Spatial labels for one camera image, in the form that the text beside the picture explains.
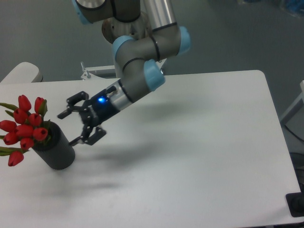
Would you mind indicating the red tulip bouquet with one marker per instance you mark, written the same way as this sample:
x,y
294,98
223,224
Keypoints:
x,y
27,130

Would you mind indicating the beige chair backrest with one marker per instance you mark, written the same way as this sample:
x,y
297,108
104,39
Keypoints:
x,y
24,72

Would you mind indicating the blue plastic bag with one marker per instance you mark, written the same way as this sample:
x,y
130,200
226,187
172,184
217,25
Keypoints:
x,y
294,7

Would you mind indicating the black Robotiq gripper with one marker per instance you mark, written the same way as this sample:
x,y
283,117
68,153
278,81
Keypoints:
x,y
93,112

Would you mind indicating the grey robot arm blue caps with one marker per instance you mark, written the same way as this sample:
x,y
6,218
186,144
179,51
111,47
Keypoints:
x,y
167,39

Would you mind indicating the white furniture frame right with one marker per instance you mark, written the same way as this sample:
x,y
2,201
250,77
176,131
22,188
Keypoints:
x,y
293,108

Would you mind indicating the white metal base bracket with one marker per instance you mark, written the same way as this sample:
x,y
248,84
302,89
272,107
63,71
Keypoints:
x,y
113,71

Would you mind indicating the black box at table edge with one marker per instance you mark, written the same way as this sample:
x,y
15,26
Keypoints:
x,y
295,203

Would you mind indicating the dark grey ribbed vase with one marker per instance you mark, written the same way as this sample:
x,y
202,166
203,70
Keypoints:
x,y
56,153

